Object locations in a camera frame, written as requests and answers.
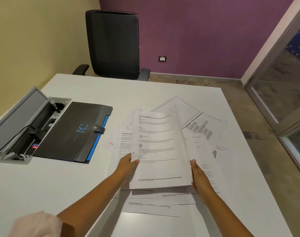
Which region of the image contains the person's left hand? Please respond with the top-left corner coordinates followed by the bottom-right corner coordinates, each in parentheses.
top-left (115, 153), bottom-right (140, 188)

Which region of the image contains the person's right hand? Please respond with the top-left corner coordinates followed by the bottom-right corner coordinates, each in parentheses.
top-left (190, 159), bottom-right (216, 198)

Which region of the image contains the stack of printed sheets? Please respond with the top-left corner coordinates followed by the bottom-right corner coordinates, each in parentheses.
top-left (128, 106), bottom-right (193, 190)

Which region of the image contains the person's right forearm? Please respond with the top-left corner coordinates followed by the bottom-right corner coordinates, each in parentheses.
top-left (198, 189), bottom-right (254, 237)

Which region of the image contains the person's left forearm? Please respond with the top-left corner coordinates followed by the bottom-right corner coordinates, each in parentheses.
top-left (56, 170), bottom-right (127, 237)

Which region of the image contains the pile of scattered printed papers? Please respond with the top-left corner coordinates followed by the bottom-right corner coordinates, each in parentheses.
top-left (101, 96), bottom-right (230, 218)

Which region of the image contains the black document folder blue edge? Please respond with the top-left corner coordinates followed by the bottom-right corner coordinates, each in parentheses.
top-left (32, 101), bottom-right (113, 164)

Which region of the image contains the black plug adapter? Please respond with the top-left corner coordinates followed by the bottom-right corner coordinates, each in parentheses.
top-left (29, 129), bottom-right (44, 140)

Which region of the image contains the black office chair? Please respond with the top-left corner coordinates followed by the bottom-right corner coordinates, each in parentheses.
top-left (72, 10), bottom-right (151, 82)

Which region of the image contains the grey desk cable box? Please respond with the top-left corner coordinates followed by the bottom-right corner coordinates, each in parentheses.
top-left (1, 97), bottom-right (72, 165)

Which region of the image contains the glass door with white frame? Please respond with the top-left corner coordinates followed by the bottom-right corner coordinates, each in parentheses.
top-left (241, 0), bottom-right (300, 182)

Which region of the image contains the grey cable box lid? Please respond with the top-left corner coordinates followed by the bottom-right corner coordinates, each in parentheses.
top-left (0, 86), bottom-right (50, 156)

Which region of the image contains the black power cable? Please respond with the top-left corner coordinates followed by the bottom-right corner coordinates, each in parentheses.
top-left (0, 125), bottom-right (33, 156)

